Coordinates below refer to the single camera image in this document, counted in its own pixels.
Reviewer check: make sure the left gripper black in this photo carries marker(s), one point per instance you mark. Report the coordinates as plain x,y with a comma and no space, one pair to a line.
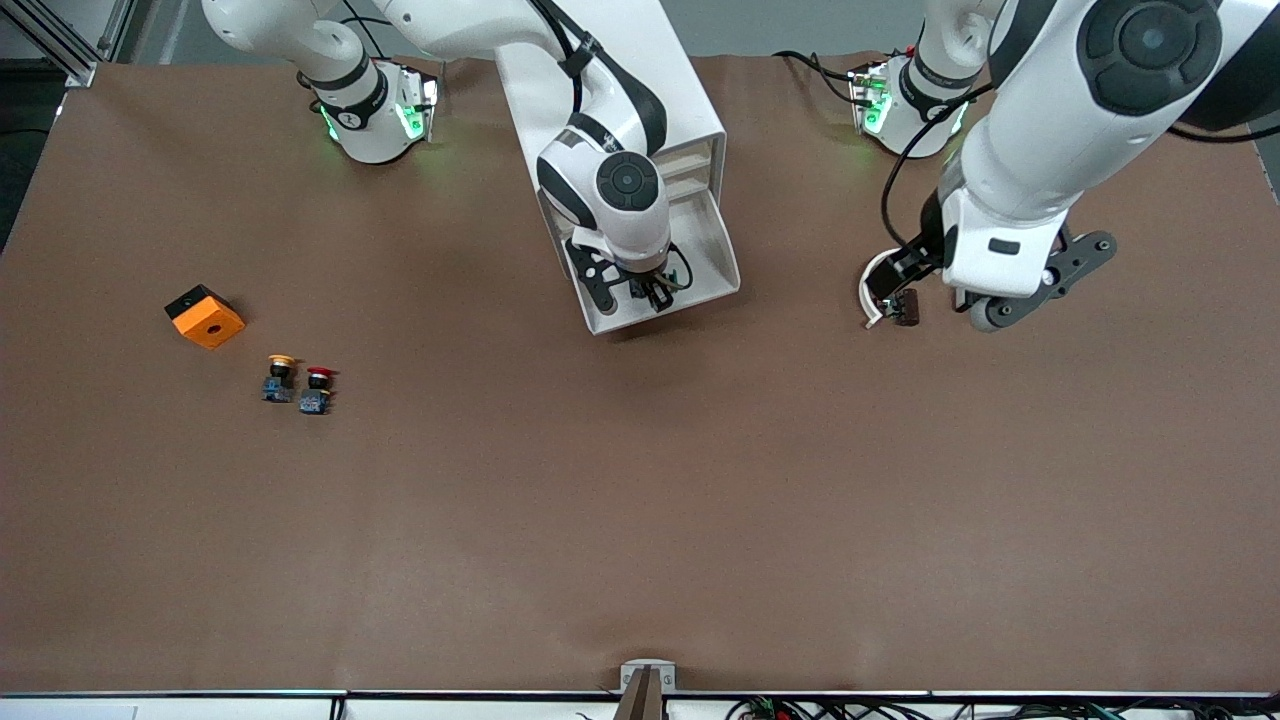
908,266

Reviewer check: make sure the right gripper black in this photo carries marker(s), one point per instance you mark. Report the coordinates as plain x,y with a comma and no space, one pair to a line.
648,289

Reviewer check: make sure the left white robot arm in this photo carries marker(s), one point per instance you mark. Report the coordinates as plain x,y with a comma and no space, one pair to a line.
1050,130

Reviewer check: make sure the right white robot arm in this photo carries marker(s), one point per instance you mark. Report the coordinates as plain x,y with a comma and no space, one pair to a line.
470,25

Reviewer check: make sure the red push button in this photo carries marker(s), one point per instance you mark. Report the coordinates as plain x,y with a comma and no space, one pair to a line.
317,390

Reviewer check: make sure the yellow push button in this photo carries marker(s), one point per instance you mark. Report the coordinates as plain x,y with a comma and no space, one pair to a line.
280,378

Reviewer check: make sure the orange black button box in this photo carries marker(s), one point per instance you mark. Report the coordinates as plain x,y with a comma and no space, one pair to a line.
205,318

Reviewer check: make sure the dark brown small component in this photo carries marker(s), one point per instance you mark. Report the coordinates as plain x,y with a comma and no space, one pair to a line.
905,310

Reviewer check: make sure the white curved plastic part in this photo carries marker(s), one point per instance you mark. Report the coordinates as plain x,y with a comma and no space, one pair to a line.
866,300

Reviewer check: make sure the brown table mat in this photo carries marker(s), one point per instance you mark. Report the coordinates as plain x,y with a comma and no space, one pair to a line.
600,500

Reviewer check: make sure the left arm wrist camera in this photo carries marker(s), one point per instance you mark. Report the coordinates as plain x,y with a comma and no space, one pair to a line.
1085,255

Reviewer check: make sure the grey metal bracket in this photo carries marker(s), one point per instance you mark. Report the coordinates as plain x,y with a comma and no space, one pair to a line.
648,666

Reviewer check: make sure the white table edge rail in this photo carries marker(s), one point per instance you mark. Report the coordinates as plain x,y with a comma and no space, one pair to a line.
450,708

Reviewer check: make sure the aluminium frame post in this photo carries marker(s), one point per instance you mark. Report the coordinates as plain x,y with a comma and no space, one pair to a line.
80,70

